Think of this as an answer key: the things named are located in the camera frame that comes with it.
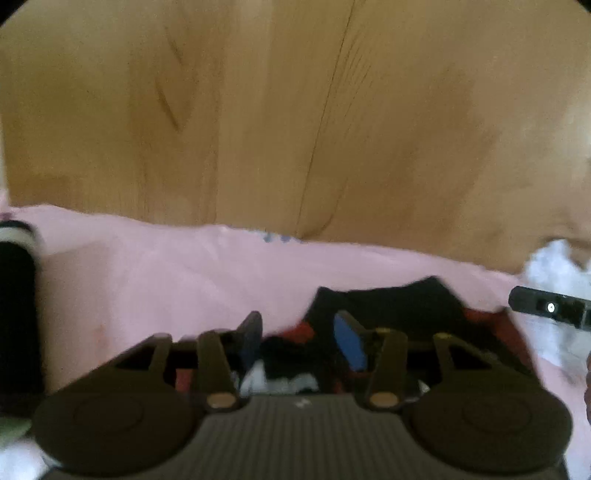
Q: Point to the white cloth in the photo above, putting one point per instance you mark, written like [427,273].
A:
[554,272]

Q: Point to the wooden headboard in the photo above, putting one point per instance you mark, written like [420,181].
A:
[295,115]

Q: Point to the black patterned knit sweater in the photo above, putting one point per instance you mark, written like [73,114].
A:
[392,304]

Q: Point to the pink printed bed sheet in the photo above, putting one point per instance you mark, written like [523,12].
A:
[161,277]

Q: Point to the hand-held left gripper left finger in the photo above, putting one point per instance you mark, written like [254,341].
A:
[251,337]

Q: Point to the black garment with green trim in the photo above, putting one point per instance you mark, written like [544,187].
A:
[16,314]

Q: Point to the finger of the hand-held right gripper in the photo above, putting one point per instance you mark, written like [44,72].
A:
[549,307]

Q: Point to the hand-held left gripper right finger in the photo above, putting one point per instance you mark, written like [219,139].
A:
[348,344]

